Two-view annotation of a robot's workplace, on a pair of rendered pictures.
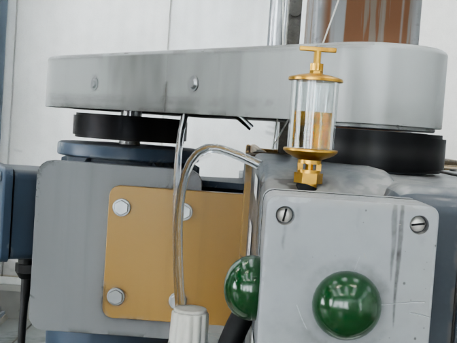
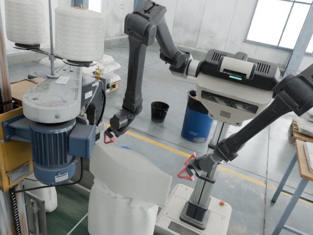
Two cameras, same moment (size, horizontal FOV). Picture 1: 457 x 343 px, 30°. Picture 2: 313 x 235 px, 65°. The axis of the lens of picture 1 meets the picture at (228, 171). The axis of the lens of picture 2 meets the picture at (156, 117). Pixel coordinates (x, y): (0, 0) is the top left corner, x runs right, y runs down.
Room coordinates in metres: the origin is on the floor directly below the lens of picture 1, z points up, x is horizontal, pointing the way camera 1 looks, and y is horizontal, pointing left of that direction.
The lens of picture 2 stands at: (1.47, 0.69, 1.77)
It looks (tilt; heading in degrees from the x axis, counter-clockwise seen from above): 26 degrees down; 200
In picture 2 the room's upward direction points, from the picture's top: 10 degrees clockwise
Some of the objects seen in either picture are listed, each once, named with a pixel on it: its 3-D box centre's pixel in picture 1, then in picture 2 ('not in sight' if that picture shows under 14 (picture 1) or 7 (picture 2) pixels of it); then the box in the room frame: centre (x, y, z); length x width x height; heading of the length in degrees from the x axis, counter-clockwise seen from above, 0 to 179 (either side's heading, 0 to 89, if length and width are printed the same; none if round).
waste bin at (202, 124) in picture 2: not in sight; (199, 116); (-1.72, 0.16, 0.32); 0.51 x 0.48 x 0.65; 0
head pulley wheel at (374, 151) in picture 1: (376, 150); not in sight; (0.57, -0.10, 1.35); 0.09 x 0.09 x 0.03
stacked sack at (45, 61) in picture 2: not in sight; (63, 60); (-1.67, -2.27, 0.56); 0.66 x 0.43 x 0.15; 177
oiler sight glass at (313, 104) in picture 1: (313, 115); (98, 72); (0.45, -0.04, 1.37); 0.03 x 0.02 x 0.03; 90
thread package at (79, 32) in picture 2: not in sight; (80, 34); (0.76, 0.10, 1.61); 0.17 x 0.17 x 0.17
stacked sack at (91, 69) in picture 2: not in sight; (83, 66); (-1.69, -1.87, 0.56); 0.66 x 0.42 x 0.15; 0
